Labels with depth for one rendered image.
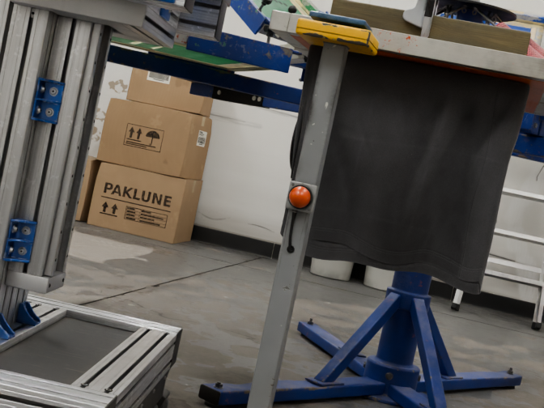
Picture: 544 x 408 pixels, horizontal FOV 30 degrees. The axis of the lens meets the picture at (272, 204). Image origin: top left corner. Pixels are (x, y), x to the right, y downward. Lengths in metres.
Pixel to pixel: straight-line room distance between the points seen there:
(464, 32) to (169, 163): 4.57
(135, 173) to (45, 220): 4.46
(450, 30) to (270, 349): 0.75
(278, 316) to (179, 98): 4.84
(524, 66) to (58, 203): 0.98
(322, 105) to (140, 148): 4.85
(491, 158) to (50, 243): 0.92
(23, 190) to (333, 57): 0.74
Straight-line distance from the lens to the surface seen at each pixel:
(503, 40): 2.10
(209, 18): 2.36
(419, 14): 2.10
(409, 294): 3.35
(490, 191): 2.05
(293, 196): 1.75
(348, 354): 3.21
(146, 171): 6.58
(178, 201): 6.51
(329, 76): 1.80
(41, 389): 1.85
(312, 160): 1.79
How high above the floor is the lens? 0.72
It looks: 3 degrees down
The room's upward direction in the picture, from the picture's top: 12 degrees clockwise
